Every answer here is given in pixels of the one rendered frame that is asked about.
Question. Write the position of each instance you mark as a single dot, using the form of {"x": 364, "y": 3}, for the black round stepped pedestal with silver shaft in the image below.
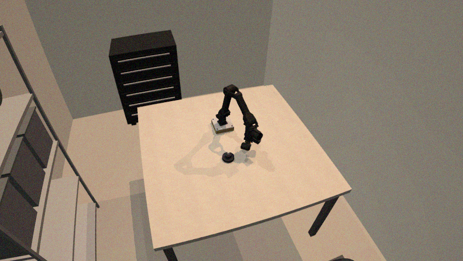
{"x": 228, "y": 157}

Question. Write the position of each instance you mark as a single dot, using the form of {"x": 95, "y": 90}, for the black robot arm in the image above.
{"x": 248, "y": 117}

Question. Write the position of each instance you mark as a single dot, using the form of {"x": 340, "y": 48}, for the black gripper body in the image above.
{"x": 246, "y": 146}

